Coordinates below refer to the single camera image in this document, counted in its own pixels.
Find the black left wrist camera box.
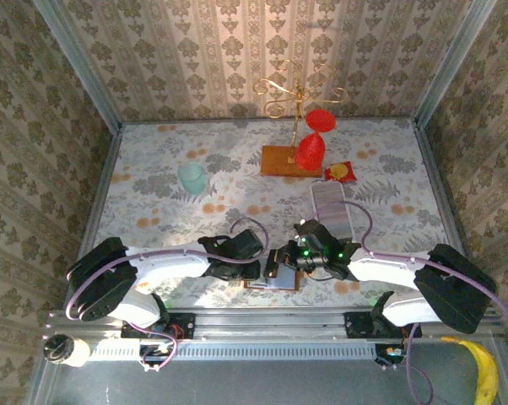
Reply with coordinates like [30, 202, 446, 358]
[230, 229, 266, 258]

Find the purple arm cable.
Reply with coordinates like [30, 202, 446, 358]
[306, 200, 508, 321]
[66, 217, 270, 321]

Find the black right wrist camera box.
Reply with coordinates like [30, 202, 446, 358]
[294, 219, 335, 250]

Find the red snack packet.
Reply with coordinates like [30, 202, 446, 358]
[324, 162, 356, 183]

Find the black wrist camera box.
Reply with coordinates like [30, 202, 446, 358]
[294, 219, 335, 250]
[230, 229, 266, 258]

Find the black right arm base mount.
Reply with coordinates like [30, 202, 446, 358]
[344, 310, 424, 339]

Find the white slotted cable duct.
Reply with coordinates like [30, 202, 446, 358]
[87, 339, 377, 362]

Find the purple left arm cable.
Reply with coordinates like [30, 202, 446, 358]
[66, 217, 270, 321]

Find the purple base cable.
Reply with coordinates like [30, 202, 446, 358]
[405, 324, 435, 402]
[138, 332, 179, 373]

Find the aluminium table edge rail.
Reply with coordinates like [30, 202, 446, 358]
[75, 124, 124, 265]
[412, 120, 483, 271]

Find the red goblet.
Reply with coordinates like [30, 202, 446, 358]
[295, 108, 338, 172]

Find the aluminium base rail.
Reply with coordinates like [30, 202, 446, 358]
[46, 306, 498, 342]

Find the yellow banana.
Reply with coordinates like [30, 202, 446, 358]
[440, 336, 500, 405]

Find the aluminium corner post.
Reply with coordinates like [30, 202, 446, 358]
[412, 0, 498, 127]
[32, 0, 124, 134]

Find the teal textured glass cup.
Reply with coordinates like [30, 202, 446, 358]
[177, 162, 208, 196]

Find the gold wire stand wooden base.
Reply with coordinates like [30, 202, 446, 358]
[252, 58, 350, 178]

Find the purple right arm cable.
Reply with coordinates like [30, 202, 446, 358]
[306, 200, 508, 321]

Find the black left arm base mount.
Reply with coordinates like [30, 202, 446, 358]
[121, 303, 196, 341]

